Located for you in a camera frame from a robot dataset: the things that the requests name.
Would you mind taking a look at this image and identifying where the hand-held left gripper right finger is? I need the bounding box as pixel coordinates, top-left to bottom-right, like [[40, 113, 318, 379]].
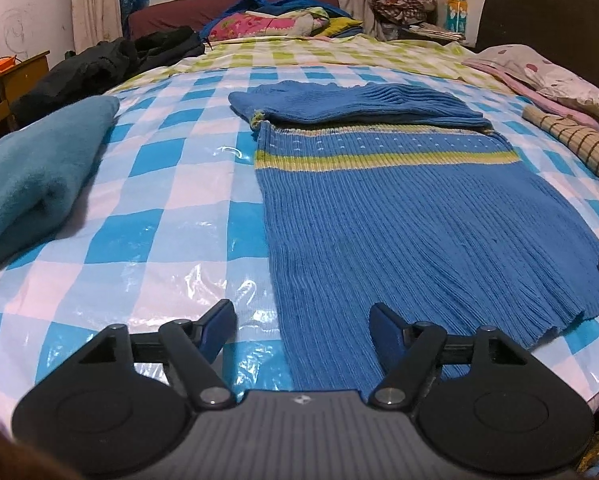
[[368, 302, 535, 410]]

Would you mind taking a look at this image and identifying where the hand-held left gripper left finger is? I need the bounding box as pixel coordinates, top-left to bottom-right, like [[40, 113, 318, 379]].
[[77, 299, 238, 409]]

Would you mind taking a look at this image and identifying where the blue striped knit sweater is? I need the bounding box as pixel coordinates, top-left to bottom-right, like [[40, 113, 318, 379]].
[[228, 80, 599, 393]]

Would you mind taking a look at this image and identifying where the beige checked knit sweater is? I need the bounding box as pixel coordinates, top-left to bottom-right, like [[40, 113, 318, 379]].
[[523, 105, 599, 188]]

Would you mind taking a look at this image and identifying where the blue checked plastic sheet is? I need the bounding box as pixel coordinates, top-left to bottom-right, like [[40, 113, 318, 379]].
[[0, 67, 599, 426]]

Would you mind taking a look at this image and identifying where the white pillow with pink spots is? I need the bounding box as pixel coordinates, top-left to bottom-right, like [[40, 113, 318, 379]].
[[472, 44, 599, 138]]

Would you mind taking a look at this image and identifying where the teal fleece garment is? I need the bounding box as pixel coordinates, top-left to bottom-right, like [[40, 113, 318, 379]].
[[0, 95, 121, 273]]

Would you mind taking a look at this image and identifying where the dark wooden headboard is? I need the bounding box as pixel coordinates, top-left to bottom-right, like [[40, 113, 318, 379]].
[[474, 0, 599, 111]]

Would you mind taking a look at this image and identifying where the green checked bedsheet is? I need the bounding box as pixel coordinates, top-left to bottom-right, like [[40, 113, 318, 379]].
[[104, 37, 485, 91]]

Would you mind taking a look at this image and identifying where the stack of papers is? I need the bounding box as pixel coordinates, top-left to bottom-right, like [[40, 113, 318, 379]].
[[409, 22, 467, 43]]

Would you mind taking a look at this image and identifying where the black jacket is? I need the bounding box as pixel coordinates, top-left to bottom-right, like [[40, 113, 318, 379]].
[[12, 26, 206, 126]]

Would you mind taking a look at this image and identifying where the yellow and blue packet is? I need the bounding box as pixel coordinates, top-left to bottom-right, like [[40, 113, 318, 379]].
[[445, 0, 467, 31]]

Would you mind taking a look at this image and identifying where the pink floral quilt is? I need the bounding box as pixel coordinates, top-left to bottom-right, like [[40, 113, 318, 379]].
[[208, 7, 330, 42]]

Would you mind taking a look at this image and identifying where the yellow cloth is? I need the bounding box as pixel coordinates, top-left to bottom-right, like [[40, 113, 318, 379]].
[[317, 16, 365, 38]]

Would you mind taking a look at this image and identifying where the maroon sofa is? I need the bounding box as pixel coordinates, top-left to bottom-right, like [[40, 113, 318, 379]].
[[128, 0, 340, 41]]

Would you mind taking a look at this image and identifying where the wooden desk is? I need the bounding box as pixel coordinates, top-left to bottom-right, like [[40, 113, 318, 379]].
[[0, 50, 50, 156]]

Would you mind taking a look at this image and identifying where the pile of colourful bedding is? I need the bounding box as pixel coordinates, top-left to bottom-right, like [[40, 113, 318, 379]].
[[200, 0, 353, 41]]

